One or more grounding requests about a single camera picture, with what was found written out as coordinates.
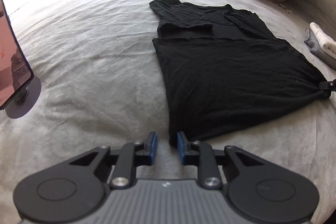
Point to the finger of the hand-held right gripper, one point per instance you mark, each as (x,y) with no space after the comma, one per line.
(326,86)

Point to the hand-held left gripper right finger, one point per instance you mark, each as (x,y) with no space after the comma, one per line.
(181,148)

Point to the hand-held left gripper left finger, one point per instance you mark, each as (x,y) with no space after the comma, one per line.
(153,146)

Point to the black t-shirt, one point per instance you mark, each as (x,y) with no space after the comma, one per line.
(223,77)

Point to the folded grey garment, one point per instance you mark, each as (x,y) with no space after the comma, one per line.
(319,52)

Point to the folded white garment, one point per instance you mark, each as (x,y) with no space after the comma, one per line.
(324,39)

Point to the small brown trinket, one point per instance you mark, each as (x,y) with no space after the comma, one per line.
(286,8)

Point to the round phone stand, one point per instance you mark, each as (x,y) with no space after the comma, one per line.
(29,100)

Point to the smartphone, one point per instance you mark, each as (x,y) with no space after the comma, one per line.
(13,61)

